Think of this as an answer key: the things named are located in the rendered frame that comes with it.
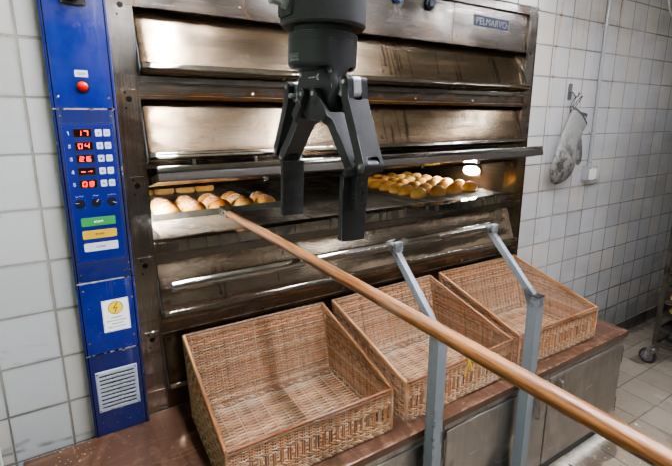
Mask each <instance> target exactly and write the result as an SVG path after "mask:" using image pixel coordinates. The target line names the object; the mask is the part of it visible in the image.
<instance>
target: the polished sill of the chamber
mask: <svg viewBox="0 0 672 466"><path fill-rule="evenodd" d="M511 201H514V194H511V193H506V192H505V193H497V194H489V195H482V196H474V197H467V198H459V199H452V200H444V201H437V202H429V203H422V204H414V205H407V206H399V207H392V208H384V209H377V210H369V211H366V215H365V224H366V223H372V222H379V221H385V220H392V219H399V218H405V217H412V216H419V215H425V214H432V213H439V212H445V211H452V210H458V209H465V208H472V207H478V206H485V205H492V204H498V203H505V202H511ZM259 226H261V227H263V228H265V229H267V230H268V231H270V232H272V233H274V234H276V235H278V236H286V235H293V234H299V233H306V232H312V231H319V230H326V229H332V228H338V215H332V216H324V217H317V218H309V219H301V220H294V221H286V222H279V223H271V224H264V225H259ZM259 239H264V238H263V237H261V236H259V235H258V234H256V233H254V232H252V231H251V230H249V229H247V228H246V227H241V228H234V229H226V230H219V231H211V232H204V233H196V234H189V235H181V236H174V237H166V238H159V239H153V240H154V250H155V255H160V254H167V253H173V252H180V251H186V250H193V249H200V248H206V247H213V246H220V245H226V244H233V243H239V242H246V241H253V240H259Z"/></svg>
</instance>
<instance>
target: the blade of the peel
mask: <svg viewBox="0 0 672 466"><path fill-rule="evenodd" d="M277 207H281V201H280V200H275V202H266V203H257V204H248V205H238V206H229V208H231V209H233V212H243V211H251V210H260V209H268V208H277ZM217 214H219V208H211V209H202V210H192V211H183V212H174V213H165V214H156V215H154V214H153V213H152V211H151V218H152V221H153V222H157V221H166V220H174V219H183V218H191V217H200V216H209V215H217Z"/></svg>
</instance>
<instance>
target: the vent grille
mask: <svg viewBox="0 0 672 466"><path fill-rule="evenodd" d="M95 380H96V388H97V396H98V403H99V411H100V413H103V412H106V411H109V410H113V409H116V408H119V407H122V406H126V405H129V404H132V403H136V402H139V401H141V400H140V391H139V382H138V372H137V363H133V364H129V365H126V366H122V367H118V368H114V369H110V370H107V371H103V372H99V373H95Z"/></svg>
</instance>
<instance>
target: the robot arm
mask: <svg viewBox="0 0 672 466"><path fill-rule="evenodd" d="M268 3H270V4H275V5H278V17H279V18H280V25H281V27H282V28H283V29H284V30H286V31H288V32H290V33H289V34H288V66H289V68H290V69H292V70H294V71H298V72H299V82H286V83H285V88H284V102H283V106H282V111H281V115H280V120H279V124H278V129H277V134H276V139H275V143H274V147H273V154H274V155H275V156H279V160H280V162H281V215H283V216H286V215H297V214H303V201H304V160H301V159H303V157H302V155H301V154H302V152H303V150H304V148H305V146H306V144H307V141H308V139H309V137H310V135H311V132H312V130H313V128H314V126H315V124H317V123H319V122H320V121H322V123H323V124H325V125H327V126H328V128H329V131H330V133H331V136H332V138H333V141H334V143H335V146H336V148H337V151H338V153H339V156H340V158H341V161H342V163H343V166H344V168H345V170H344V172H343V173H342V174H340V184H339V214H338V240H339V241H341V242H346V241H353V240H360V239H364V237H365V215H366V205H367V191H368V178H369V176H371V174H373V173H376V172H382V171H383V169H384V163H383V159H382V155H381V151H380V147H379V143H378V139H377V135H376V131H375V127H374V123H373V119H372V115H371V110H370V106H369V102H368V87H367V79H366V77H360V76H349V75H347V73H350V72H353V71H354V70H355V69H356V64H357V40H358V37H357V34H360V33H362V32H363V31H364V30H365V29H366V13H367V0H268ZM293 101H295V102H293ZM282 144H283V146H281V145H282ZM368 157H371V160H368ZM354 163H356V164H354Z"/></svg>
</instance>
